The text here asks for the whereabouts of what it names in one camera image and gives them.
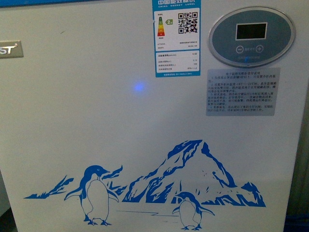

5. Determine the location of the white chest freezer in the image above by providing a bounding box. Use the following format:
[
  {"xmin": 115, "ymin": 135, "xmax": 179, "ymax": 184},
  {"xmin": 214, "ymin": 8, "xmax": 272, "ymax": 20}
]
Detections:
[{"xmin": 0, "ymin": 0, "xmax": 309, "ymax": 232}]

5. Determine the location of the blue energy label sticker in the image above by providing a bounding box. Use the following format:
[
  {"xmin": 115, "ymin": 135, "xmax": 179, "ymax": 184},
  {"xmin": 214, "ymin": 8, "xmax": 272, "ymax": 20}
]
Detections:
[{"xmin": 152, "ymin": 0, "xmax": 201, "ymax": 77}]

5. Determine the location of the grey instruction sticker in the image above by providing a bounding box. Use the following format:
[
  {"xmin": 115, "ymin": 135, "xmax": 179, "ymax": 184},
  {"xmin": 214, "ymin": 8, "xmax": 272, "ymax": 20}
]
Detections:
[{"xmin": 206, "ymin": 68, "xmax": 281, "ymax": 116}]

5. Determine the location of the oval temperature control panel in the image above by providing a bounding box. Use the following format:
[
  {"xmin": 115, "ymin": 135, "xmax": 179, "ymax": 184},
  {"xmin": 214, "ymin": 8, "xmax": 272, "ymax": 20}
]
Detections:
[{"xmin": 208, "ymin": 6, "xmax": 296, "ymax": 68}]

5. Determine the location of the silver brand logo plate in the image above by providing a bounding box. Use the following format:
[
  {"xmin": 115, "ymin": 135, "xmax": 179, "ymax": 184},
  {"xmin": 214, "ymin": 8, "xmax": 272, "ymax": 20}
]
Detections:
[{"xmin": 0, "ymin": 41, "xmax": 24, "ymax": 58}]

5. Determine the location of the blue plastic shopping basket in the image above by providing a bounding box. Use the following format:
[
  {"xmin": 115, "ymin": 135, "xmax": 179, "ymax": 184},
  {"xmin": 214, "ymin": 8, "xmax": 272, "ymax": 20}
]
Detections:
[{"xmin": 283, "ymin": 214, "xmax": 309, "ymax": 232}]

